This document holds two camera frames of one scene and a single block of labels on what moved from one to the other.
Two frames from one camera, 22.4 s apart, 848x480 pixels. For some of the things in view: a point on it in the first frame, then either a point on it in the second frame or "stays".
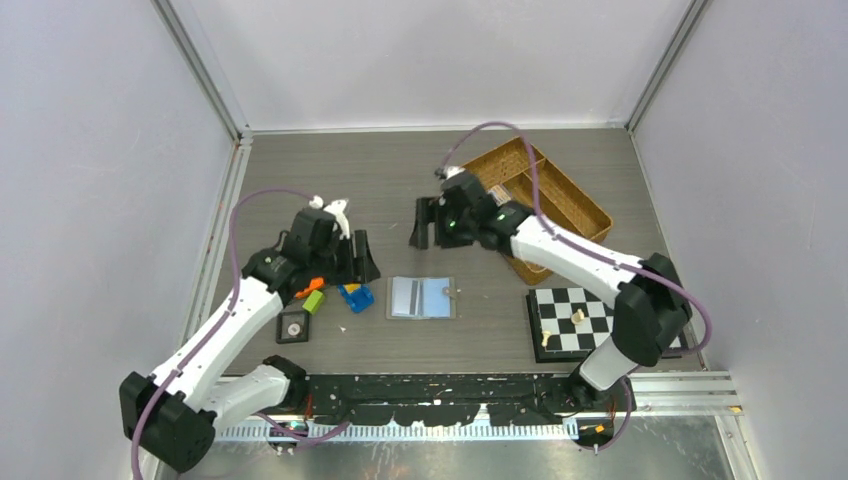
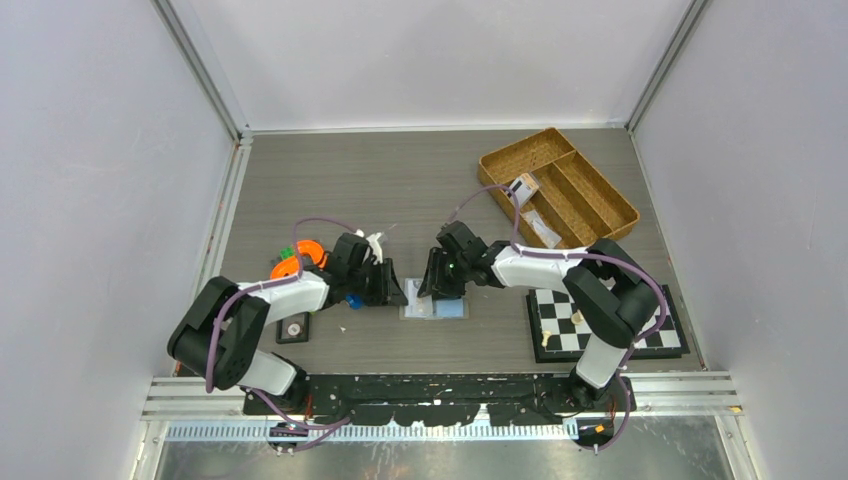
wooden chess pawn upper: (578, 317) stays
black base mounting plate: (452, 398) stays
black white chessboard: (569, 323) stays
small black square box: (292, 327) stays
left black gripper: (359, 268) → (388, 292)
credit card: (500, 196) → (524, 188)
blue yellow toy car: (358, 295) stays
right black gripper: (434, 210) → (434, 283)
